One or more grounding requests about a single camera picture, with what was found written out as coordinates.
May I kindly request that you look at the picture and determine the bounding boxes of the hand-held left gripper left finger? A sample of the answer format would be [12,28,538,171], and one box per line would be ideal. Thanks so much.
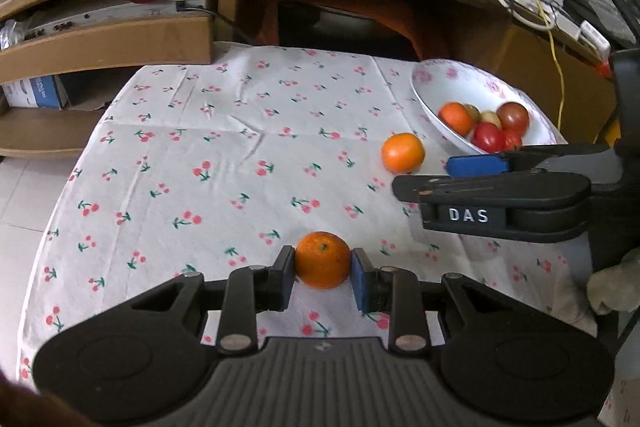
[130,245,296,355]

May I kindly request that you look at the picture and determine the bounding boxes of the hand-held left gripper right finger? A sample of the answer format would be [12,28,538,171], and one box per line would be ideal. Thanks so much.
[351,248,511,355]

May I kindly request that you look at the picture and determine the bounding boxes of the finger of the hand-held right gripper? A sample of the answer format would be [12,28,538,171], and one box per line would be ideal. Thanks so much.
[446,144,608,175]
[392,173,591,208]

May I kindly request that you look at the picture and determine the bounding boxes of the large orange mandarin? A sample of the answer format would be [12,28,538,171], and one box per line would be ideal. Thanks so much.
[294,231,352,290]

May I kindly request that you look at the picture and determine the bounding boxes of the small orange mandarin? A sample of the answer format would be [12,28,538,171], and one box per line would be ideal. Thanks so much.
[439,103,474,138]
[381,133,426,174]

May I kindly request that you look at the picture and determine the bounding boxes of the large red apple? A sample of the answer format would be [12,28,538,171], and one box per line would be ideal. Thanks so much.
[496,102,530,134]

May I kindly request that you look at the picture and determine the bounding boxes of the white floral bowl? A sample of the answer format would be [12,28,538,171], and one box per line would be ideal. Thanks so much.
[411,59,568,156]

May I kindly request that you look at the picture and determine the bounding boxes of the person's right hand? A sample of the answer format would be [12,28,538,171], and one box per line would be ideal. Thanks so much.
[587,252,640,314]

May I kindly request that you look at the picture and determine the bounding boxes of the white power strip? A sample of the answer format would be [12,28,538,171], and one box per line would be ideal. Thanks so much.
[500,0,576,32]
[577,21,612,56]

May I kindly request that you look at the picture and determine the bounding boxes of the cherry print tablecloth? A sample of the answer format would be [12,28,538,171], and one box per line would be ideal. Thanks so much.
[17,41,628,408]

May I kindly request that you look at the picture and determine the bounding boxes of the wooden television stand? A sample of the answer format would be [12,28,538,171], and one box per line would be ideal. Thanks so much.
[0,0,621,158]

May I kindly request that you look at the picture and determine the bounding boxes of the blue and white carton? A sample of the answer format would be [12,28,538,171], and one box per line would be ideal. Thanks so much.
[2,74,71,110]

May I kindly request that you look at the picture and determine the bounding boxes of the grey set-top box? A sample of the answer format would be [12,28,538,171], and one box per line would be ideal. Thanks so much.
[22,0,218,42]

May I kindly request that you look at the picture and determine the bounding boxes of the yellow cable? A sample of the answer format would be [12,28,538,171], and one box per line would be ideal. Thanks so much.
[400,0,569,128]

